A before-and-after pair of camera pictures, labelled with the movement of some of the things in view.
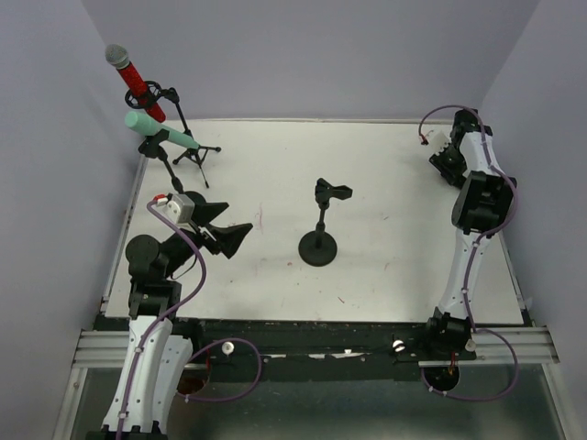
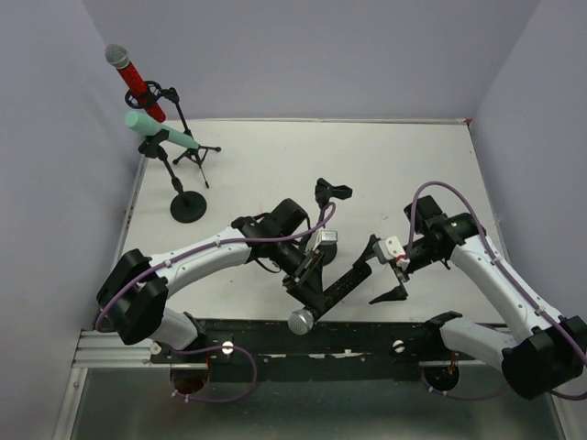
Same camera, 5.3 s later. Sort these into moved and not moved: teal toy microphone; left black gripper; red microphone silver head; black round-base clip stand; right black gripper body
Moved: left black gripper; right black gripper body
Not moved: red microphone silver head; teal toy microphone; black round-base clip stand
